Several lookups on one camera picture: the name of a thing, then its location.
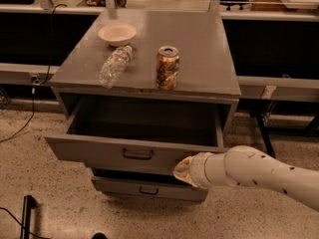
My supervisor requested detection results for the grey metal drawer cabinet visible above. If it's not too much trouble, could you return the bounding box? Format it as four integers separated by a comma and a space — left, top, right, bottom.
49, 9, 242, 197

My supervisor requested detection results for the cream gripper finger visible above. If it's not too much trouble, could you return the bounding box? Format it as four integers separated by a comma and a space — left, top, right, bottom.
173, 156, 193, 185

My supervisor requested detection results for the black power cable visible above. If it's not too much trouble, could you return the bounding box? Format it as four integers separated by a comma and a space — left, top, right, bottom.
0, 3, 69, 143

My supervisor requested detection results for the grey lower drawer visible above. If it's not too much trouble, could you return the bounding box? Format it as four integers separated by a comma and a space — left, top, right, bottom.
92, 168, 207, 202

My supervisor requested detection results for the beige ceramic bowl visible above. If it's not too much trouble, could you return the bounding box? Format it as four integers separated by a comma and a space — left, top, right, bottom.
98, 23, 137, 47

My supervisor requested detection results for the clear plastic water bottle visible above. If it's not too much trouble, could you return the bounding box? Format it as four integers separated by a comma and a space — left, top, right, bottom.
96, 45, 133, 89

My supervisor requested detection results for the black lower drawer handle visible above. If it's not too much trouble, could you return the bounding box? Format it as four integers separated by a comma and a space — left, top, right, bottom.
139, 186, 159, 196

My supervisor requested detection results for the black stand base left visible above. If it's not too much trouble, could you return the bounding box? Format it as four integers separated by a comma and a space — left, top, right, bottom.
20, 195, 37, 239

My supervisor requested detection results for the black drawer handle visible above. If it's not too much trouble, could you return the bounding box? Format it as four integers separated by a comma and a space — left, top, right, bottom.
122, 148, 154, 160
139, 186, 159, 196

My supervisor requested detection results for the grey top drawer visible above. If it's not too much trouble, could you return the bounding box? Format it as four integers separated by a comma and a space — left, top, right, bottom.
46, 96, 223, 175

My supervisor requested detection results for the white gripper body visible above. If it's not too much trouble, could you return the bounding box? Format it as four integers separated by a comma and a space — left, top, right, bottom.
189, 152, 211, 188

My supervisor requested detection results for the orange soda can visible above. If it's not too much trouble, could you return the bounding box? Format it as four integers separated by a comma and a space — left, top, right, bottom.
157, 46, 179, 90

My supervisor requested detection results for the black top drawer handle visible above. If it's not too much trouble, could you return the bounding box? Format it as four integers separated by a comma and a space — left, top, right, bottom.
122, 148, 154, 160

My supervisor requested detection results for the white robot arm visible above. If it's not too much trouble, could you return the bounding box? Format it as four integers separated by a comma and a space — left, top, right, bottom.
173, 145, 319, 211

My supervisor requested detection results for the black floor cable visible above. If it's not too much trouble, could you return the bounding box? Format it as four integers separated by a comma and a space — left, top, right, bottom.
0, 206, 51, 239

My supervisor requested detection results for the white label tag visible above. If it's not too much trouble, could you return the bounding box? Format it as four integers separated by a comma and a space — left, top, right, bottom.
261, 86, 276, 100

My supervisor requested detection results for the grey drawer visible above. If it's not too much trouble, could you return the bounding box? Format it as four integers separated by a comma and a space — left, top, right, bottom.
46, 96, 223, 175
92, 168, 207, 202

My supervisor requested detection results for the black stand leg right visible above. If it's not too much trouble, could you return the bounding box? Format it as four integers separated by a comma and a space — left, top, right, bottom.
255, 114, 276, 158

